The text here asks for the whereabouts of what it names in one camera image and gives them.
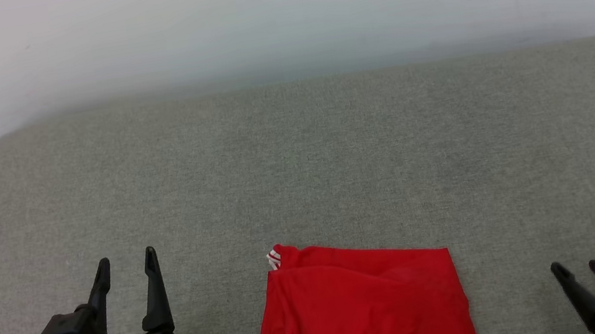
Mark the red garment with white sleeves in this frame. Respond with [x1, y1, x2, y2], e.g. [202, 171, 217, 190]
[241, 217, 480, 334]

